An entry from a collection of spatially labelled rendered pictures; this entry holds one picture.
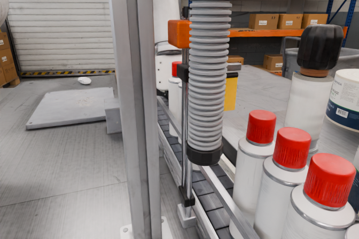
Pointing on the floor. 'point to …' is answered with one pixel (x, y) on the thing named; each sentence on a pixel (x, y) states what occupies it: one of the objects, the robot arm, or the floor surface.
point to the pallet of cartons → (7, 63)
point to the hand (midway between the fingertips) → (174, 107)
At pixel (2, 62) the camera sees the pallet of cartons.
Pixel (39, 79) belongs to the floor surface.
